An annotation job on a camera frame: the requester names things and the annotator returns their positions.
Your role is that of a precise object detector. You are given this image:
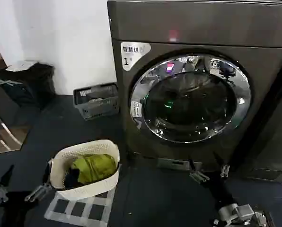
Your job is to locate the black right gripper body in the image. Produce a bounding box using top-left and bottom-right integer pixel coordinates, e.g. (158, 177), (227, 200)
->
(206, 172), (238, 207)

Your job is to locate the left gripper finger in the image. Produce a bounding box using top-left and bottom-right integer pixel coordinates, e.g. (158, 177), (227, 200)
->
(0, 164), (15, 206)
(24, 160), (53, 203)

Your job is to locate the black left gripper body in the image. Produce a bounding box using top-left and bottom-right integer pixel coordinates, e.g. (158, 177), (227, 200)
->
(0, 191), (41, 227)

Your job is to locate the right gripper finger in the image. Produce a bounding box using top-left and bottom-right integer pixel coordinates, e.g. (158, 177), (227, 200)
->
(220, 164), (231, 178)
(189, 159), (210, 184)

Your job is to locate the dark blue garment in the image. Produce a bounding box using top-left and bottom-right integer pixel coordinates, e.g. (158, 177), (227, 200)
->
(62, 168), (82, 189)

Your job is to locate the grey checkered floor marker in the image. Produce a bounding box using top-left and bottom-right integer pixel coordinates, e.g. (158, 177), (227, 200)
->
(44, 188), (116, 221)

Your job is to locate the white perforated laundry basket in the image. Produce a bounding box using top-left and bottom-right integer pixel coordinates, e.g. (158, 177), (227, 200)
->
(48, 139), (121, 199)

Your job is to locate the metal-framed glass panel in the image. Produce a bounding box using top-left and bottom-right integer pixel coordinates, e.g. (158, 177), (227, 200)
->
(0, 33), (33, 152)

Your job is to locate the green garment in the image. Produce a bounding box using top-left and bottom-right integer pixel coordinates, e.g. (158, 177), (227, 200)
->
(70, 154), (118, 185)

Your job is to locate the round glass dryer door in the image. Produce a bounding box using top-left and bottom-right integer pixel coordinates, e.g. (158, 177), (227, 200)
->
(131, 54), (252, 143)

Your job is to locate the dark grey plastic crate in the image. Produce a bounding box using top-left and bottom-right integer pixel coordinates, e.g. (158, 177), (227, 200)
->
(72, 83), (121, 122)

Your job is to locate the pale cloth in crate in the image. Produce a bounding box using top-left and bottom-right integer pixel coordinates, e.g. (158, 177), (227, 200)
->
(88, 96), (108, 104)

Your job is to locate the grey dryer with number sticker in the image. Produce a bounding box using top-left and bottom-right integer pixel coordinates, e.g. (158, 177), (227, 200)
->
(107, 0), (282, 171)

